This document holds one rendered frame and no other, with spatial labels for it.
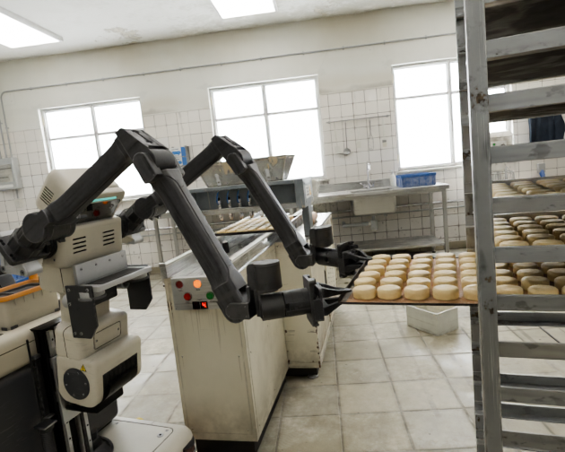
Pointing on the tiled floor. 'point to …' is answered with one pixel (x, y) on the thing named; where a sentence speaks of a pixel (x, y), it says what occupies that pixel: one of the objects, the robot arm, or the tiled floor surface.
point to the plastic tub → (433, 318)
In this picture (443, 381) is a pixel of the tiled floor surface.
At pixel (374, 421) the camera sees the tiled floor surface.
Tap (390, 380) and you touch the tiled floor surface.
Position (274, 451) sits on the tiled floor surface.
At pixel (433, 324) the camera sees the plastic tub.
